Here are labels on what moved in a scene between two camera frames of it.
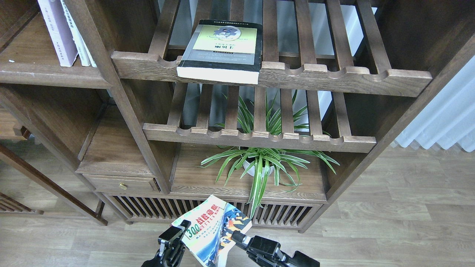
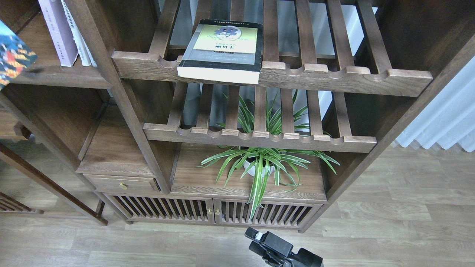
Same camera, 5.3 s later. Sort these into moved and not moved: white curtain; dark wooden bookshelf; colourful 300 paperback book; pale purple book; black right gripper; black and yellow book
Moved: colourful 300 paperback book; black right gripper
Not moved: dark wooden bookshelf; pale purple book; black and yellow book; white curtain
